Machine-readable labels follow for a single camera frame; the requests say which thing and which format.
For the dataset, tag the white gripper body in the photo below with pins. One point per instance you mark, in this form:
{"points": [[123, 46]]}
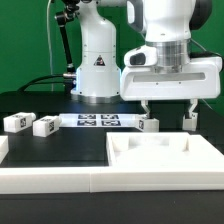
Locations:
{"points": [[142, 79]]}

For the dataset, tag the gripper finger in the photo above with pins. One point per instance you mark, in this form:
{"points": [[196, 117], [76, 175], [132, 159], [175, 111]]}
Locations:
{"points": [[146, 108], [190, 114]]}

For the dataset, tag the white square table top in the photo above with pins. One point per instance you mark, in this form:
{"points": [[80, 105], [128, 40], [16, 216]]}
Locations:
{"points": [[137, 149]]}

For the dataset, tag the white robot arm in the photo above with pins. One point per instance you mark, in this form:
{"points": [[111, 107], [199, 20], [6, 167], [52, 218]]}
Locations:
{"points": [[161, 69]]}

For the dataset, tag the white marker base plate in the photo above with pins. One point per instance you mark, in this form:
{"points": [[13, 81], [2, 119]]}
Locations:
{"points": [[97, 120]]}

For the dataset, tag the white left fence rail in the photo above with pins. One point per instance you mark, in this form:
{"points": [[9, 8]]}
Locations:
{"points": [[4, 148]]}

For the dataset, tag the white fence rail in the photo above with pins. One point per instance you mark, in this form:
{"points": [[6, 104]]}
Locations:
{"points": [[4, 148], [105, 179]]}

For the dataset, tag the white front fence rail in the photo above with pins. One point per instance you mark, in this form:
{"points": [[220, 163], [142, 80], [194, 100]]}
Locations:
{"points": [[105, 179]]}

